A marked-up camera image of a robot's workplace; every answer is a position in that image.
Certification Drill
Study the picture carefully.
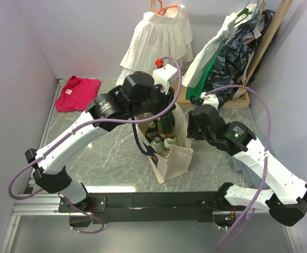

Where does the green garment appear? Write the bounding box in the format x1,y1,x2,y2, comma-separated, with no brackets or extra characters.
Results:
186,54,218,100

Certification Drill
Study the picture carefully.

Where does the white ruffled dress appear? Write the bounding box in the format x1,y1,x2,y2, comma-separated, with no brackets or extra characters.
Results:
116,2,194,85

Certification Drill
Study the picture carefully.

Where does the folded pink shirt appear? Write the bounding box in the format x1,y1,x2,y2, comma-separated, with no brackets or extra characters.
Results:
55,76,101,112

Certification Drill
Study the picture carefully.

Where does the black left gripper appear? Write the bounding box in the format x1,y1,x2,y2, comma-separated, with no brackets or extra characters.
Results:
129,79,177,119

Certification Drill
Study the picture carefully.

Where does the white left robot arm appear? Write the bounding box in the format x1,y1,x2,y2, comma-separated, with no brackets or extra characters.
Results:
25,67,177,212

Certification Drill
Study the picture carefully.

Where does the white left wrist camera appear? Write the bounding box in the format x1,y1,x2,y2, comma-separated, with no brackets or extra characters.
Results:
152,59,178,94

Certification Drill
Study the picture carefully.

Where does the green glass bottle gold cap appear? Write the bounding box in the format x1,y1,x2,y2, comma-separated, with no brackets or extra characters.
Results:
157,112,175,140

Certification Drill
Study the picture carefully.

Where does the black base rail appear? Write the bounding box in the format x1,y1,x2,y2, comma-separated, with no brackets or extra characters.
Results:
58,191,249,227

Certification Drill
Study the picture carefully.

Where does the beige canvas tote bag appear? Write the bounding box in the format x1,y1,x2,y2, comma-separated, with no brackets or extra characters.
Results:
148,104,194,184

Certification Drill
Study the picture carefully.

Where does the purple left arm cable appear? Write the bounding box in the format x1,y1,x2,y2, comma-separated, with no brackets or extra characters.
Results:
7,55,183,235

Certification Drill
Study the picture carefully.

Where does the green clothes hanger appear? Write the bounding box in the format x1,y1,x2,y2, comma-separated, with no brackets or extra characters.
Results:
235,7,252,25

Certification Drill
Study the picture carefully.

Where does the white shirt on hanger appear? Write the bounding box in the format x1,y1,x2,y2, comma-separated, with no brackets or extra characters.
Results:
182,13,238,87

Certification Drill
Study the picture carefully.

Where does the green glass bottle labelled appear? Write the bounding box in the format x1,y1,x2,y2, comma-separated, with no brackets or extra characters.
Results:
145,121,158,143

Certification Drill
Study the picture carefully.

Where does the dark blue patterned garment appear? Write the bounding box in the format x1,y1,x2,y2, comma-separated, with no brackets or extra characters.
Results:
190,7,275,106

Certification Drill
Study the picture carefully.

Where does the clear glass bottle green cap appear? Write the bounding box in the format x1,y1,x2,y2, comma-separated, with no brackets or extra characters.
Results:
150,137,165,154
164,134,177,151

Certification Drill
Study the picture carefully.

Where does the orange clothes hanger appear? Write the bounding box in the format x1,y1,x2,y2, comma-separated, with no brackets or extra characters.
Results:
151,0,178,15

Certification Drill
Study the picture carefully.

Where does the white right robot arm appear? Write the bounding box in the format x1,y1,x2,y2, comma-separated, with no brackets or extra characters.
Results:
187,104,307,227

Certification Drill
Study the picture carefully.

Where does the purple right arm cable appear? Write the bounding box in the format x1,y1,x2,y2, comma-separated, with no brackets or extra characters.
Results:
202,84,272,251

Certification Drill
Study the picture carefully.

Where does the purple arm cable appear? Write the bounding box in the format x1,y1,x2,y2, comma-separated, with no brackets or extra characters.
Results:
202,84,272,251
7,55,183,235

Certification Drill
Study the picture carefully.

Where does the wooden clothes rack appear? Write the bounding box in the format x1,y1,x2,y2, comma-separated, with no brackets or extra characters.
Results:
150,0,294,109

